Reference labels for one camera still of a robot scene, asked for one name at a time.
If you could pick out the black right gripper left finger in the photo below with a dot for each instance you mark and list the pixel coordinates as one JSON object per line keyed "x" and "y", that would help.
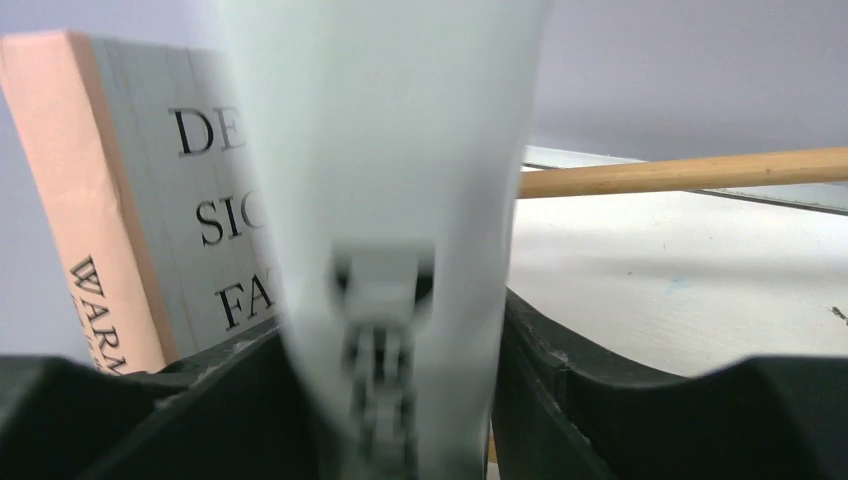
{"x": 233, "y": 411}

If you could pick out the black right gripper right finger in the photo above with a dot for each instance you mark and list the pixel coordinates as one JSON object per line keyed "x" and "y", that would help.
{"x": 567, "y": 408}

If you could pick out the pink Warm Chord book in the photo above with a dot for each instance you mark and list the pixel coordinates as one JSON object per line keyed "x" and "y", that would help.
{"x": 138, "y": 152}

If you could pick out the brown Decorate Furniture book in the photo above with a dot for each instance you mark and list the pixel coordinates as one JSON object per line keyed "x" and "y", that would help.
{"x": 386, "y": 140}

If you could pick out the wooden book rack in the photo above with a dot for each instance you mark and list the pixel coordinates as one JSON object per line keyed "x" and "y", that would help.
{"x": 749, "y": 170}

